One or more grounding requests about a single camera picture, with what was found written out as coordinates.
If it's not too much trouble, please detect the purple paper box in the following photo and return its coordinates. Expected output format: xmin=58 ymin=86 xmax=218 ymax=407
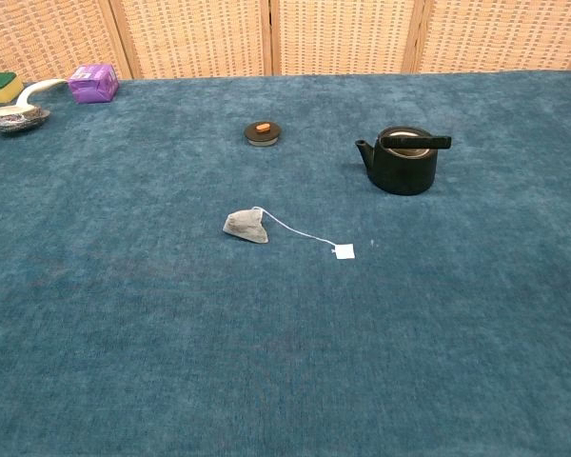
xmin=68 ymin=63 xmax=121 ymax=105

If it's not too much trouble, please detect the white ceramic spoon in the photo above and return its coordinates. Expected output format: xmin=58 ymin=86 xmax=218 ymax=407
xmin=14 ymin=78 xmax=70 ymax=109

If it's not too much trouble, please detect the black teapot with bar handle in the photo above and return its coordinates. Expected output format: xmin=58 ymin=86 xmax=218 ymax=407
xmin=354 ymin=125 xmax=453 ymax=197

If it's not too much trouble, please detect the wicker folding screen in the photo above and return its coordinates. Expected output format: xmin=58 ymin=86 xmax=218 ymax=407
xmin=0 ymin=0 xmax=571 ymax=85

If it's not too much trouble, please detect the tea bag with string tag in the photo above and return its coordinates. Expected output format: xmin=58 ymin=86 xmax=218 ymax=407
xmin=222 ymin=206 xmax=356 ymax=261

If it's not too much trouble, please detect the blue tablecloth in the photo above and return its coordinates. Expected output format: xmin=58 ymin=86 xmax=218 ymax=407
xmin=0 ymin=70 xmax=571 ymax=457

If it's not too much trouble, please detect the patterned ceramic bowl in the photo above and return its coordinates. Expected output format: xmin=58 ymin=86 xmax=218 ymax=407
xmin=0 ymin=104 xmax=51 ymax=133

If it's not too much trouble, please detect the black lid with orange knob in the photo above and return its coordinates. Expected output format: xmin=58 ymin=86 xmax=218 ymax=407
xmin=243 ymin=120 xmax=283 ymax=148

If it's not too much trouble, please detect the yellow sponge with green pad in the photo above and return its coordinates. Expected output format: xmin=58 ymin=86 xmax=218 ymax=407
xmin=0 ymin=71 xmax=25 ymax=104

